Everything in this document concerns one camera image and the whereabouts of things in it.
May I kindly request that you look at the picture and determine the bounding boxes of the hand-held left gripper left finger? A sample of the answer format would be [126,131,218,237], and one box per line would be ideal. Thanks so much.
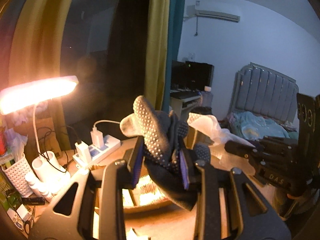
[30,137,146,240]

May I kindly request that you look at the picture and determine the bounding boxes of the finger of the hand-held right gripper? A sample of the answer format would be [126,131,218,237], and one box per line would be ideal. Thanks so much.
[224,137,266,160]

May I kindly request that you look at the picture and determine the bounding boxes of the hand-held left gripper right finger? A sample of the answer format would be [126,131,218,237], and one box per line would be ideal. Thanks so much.
[179,146,292,240]

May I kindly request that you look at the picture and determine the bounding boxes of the brown cardboard box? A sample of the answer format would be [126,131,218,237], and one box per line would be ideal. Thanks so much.
[91,166,227,214]

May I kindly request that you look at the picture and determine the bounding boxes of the white plastic bag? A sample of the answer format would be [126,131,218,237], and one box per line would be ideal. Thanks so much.
[187,112,253,167]

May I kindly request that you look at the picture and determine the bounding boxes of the black dotted gloves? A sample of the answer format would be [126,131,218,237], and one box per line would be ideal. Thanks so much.
[119,95,211,211]

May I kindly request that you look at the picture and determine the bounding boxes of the light blue blanket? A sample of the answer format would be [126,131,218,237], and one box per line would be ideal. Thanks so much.
[230,111,291,140]

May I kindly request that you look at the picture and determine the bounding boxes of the white power strip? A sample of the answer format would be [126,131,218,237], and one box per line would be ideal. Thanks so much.
[72,134,122,168]

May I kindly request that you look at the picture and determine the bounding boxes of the steel tumbler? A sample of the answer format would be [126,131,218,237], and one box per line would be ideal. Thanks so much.
[194,106,213,117]

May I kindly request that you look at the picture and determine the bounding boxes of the grey padded headboard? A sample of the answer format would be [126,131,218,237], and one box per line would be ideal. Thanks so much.
[228,62,300,132]

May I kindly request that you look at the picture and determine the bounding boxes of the clear plastic bottle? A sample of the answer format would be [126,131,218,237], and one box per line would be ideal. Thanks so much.
[203,86,213,107]

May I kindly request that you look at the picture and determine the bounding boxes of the black monitor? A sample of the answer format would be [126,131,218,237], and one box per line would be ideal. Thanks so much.
[172,60,215,92]

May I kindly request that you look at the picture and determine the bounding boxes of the group of white pill bottles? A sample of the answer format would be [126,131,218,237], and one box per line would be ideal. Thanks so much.
[24,172,55,201]

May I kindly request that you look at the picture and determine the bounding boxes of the black flashlight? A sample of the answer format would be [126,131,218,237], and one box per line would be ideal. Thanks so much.
[21,196,46,205]

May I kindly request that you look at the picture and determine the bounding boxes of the white plastic basket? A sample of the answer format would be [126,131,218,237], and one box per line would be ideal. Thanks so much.
[1,152,33,198]

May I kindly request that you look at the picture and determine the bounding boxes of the yellow curtain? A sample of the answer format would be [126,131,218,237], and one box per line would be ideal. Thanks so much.
[10,0,173,112]

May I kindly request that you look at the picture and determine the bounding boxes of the white gooseneck desk lamp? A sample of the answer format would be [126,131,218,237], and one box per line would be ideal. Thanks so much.
[0,75,78,183]

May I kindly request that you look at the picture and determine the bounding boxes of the small white box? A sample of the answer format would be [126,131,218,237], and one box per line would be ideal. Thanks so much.
[6,204,32,231]

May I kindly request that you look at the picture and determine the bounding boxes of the teal curtain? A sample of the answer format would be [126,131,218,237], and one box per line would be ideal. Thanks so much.
[164,0,187,112]

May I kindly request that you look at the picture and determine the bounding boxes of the white air conditioner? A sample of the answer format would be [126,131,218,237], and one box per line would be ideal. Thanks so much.
[184,3,241,23]

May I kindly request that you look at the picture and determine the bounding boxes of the red can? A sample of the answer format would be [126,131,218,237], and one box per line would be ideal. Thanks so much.
[0,129,7,156]

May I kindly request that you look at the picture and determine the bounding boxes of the white charger with black cable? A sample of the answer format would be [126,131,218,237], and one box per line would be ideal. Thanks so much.
[74,141,92,165]

